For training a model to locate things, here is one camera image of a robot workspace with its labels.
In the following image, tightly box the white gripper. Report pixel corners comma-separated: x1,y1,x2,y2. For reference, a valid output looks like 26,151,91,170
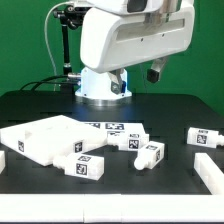
80,4,195,94

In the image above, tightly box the white fence rail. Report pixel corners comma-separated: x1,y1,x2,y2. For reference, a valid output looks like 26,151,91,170
0,194,224,223
194,153,224,195

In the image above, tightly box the white marker tag sheet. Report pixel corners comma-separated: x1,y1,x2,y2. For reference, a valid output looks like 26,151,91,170
87,122,145,133

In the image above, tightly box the black cables bundle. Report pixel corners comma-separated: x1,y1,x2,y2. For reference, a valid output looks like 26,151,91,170
19,75,81,92

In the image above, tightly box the black camera stand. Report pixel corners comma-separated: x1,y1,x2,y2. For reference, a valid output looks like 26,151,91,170
52,4,88,88

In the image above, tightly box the white left fence piece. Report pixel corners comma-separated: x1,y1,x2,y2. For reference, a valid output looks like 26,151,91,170
0,151,5,174

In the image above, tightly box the white square tabletop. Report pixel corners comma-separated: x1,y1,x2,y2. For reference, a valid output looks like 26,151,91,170
0,115,107,166

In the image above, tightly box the white front fence rail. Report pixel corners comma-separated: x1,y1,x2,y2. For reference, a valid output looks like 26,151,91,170
0,194,224,223

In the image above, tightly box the grey cable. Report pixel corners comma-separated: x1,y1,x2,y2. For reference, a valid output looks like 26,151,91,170
44,1,75,92

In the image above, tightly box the white right fence rail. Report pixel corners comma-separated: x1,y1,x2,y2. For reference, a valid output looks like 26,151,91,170
194,153,224,195

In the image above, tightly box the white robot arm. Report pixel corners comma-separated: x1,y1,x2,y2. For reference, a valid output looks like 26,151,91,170
76,0,195,106

